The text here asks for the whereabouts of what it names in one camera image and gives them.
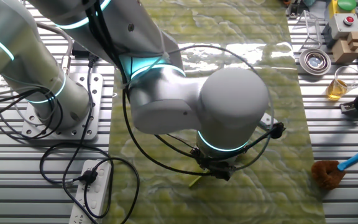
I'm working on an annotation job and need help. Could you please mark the brown brush blue handle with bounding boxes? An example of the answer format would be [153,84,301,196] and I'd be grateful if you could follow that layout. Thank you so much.
[310,139,358,191]

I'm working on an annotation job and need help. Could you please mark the glass cup with yellow liquid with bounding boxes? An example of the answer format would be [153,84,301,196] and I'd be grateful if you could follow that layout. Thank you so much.
[326,65,358,101]

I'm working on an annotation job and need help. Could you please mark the yellow sponge brush green handle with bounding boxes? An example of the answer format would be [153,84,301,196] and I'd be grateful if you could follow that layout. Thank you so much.
[188,174,203,189]

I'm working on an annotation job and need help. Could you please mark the yellow box green button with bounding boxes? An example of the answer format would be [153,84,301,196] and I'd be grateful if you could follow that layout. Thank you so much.
[328,0,358,19]

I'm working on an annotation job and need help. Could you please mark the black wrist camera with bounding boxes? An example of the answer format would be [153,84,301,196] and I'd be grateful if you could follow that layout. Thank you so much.
[267,122,287,140]

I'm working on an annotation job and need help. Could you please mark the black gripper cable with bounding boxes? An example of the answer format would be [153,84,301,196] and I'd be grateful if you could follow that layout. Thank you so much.
[121,85,213,177]

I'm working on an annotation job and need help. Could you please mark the white power strip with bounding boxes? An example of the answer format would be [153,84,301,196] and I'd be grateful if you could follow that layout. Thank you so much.
[68,159,113,224]

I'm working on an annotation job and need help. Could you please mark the black power cable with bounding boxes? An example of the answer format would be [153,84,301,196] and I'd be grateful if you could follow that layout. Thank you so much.
[39,52,141,224]

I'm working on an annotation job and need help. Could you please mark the green marble pattern mat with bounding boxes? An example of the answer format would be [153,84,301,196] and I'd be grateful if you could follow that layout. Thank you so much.
[103,0,326,224]

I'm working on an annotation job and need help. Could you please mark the black cable at arm base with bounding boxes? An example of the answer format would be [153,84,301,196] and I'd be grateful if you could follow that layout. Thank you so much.
[0,83,65,141]

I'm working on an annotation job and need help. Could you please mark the clear acrylic box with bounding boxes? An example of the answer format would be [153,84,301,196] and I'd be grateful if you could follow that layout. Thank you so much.
[293,9,323,50]

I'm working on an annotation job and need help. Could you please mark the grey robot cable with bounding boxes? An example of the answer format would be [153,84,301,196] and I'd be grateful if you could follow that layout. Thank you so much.
[35,23,74,75]

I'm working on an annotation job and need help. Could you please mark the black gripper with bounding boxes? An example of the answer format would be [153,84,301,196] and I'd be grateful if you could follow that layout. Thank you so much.
[208,161,232,182]

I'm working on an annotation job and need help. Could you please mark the grey emergency stop box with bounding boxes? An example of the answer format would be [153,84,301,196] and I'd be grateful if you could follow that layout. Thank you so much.
[321,12,358,49]

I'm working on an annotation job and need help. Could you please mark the wooden blocks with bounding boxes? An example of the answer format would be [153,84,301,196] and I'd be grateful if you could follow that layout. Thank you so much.
[332,30,358,65]

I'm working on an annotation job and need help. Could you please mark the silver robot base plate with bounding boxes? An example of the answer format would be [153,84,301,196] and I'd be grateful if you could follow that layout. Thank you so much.
[20,73,104,141]

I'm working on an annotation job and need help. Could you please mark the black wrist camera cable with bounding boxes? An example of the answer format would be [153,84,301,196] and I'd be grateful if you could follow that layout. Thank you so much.
[241,129,276,153]

